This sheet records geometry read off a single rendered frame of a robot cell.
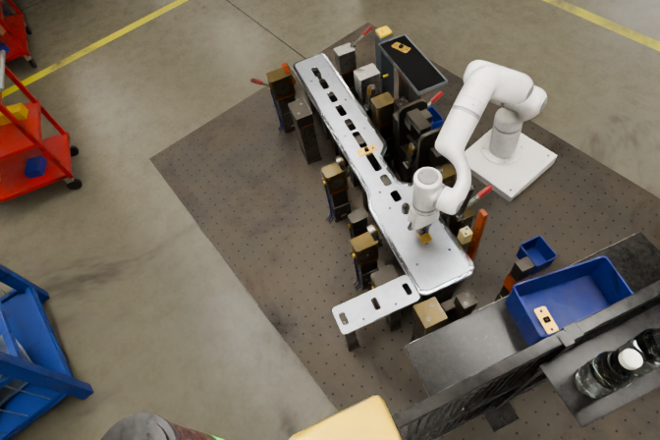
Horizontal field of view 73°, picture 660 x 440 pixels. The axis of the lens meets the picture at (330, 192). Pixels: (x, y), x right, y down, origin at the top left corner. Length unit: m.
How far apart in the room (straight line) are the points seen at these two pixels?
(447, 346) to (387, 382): 0.38
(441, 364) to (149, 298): 2.01
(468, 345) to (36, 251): 2.95
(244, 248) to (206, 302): 0.82
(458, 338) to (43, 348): 2.28
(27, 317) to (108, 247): 0.60
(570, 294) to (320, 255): 0.98
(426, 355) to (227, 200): 1.25
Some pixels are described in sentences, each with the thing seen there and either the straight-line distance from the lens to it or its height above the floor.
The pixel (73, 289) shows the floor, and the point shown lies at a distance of 3.33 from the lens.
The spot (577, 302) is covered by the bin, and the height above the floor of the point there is 1.03.
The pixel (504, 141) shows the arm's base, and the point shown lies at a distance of 2.13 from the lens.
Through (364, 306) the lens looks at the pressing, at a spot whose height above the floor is 1.00.
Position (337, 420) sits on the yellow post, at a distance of 0.47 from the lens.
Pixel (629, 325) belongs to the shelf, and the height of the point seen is 1.43.
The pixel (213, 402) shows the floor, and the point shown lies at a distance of 2.66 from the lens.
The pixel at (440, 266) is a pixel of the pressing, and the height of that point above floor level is 1.00.
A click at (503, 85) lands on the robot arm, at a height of 1.47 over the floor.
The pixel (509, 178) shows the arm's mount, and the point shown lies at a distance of 2.18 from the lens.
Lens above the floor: 2.46
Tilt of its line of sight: 55 degrees down
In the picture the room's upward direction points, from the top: 12 degrees counter-clockwise
